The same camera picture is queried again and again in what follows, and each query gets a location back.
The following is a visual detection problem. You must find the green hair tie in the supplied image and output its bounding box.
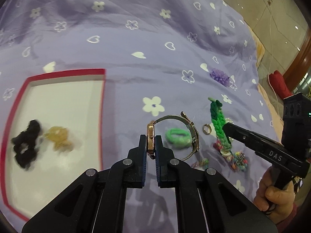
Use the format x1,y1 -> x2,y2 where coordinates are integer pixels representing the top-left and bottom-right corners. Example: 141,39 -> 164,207
165,128 -> 192,149

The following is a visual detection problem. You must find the colourful beaded bracelet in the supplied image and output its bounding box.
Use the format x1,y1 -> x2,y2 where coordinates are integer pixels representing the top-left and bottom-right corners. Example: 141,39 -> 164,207
190,140 -> 250,172

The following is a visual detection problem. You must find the rose gold wristwatch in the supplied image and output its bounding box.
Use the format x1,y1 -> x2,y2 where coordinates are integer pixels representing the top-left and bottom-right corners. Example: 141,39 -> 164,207
147,111 -> 200,161

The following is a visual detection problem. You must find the green braided bracelet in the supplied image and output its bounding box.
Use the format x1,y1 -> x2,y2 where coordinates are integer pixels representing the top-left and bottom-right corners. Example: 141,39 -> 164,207
208,97 -> 234,151

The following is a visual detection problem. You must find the right hand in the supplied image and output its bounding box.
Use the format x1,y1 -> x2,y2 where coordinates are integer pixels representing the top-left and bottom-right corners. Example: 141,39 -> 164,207
253,167 -> 295,217

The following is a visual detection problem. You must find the red cushion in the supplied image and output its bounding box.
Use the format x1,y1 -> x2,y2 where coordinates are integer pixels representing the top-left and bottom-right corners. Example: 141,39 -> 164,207
268,70 -> 293,99

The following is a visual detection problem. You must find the purple flower hair clip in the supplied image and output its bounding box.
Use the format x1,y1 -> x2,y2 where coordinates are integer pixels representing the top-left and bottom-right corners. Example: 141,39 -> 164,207
209,68 -> 230,87

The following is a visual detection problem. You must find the amber hair claw clip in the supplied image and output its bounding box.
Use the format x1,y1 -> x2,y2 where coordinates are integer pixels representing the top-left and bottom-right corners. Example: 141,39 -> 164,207
43,126 -> 73,151

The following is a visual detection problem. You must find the red white tray box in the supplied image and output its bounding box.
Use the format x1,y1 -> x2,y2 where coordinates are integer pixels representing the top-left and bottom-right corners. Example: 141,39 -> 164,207
1,68 -> 106,228

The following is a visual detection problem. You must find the black scrunchie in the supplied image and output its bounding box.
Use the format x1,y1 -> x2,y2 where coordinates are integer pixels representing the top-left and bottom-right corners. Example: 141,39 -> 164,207
11,119 -> 42,169

